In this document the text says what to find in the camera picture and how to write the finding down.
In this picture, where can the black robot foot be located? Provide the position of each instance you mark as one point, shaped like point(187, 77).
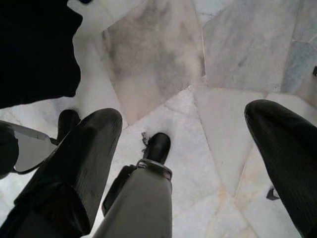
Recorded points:
point(68, 121)
point(159, 146)

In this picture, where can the black crumpled garment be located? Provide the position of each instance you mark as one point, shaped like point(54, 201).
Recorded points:
point(32, 49)

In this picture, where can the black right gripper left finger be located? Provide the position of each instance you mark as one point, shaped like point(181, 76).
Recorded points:
point(81, 153)

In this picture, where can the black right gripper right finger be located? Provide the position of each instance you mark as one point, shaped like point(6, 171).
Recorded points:
point(292, 161)

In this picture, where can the black robot right foot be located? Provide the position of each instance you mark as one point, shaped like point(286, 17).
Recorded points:
point(159, 146)

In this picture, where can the black robot left foot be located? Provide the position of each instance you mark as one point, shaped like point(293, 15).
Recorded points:
point(68, 121)

